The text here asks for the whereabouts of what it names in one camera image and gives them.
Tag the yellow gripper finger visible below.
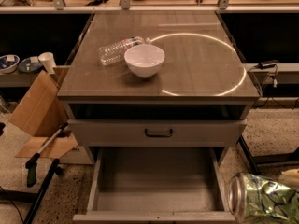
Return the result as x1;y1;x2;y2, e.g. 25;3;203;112
278;169;299;188

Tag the green crushed can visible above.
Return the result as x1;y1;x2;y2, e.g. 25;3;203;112
227;173;299;224

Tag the grey drawer cabinet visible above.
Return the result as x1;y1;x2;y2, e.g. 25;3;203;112
58;11;259;163

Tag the closed top drawer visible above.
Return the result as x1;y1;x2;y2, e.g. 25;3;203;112
68;119;247;147

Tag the open middle drawer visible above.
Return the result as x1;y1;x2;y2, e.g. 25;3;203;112
73;147;236;224

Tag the black stand leg right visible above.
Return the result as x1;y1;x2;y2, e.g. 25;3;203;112
238;136;299;175

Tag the black stand leg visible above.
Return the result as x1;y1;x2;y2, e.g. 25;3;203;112
0;159;62;224
238;136;299;175

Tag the black power adapter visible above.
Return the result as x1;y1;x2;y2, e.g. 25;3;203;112
258;60;279;69

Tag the white bowl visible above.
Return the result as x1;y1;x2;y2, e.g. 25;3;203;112
124;44;165;78

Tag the clear plastic water bottle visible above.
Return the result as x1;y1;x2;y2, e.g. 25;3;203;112
98;36;151;65

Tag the brown cardboard box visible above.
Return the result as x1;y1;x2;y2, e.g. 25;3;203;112
8;71;68;158

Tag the reacher grabber tool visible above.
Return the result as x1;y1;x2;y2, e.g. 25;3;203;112
25;122;68;188

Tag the white paper cup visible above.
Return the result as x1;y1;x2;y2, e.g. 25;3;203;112
38;52;56;74

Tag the black stand leg left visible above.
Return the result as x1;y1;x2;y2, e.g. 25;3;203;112
0;159;62;224

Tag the blue plate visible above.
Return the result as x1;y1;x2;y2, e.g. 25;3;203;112
18;56;43;74

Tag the blue patterned bowl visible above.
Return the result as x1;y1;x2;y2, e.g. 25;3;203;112
0;54;20;74

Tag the black cable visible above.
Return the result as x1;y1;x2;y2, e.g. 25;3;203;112
246;63;299;110

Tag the black drawer handle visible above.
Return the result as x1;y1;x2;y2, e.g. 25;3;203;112
144;129;173;138

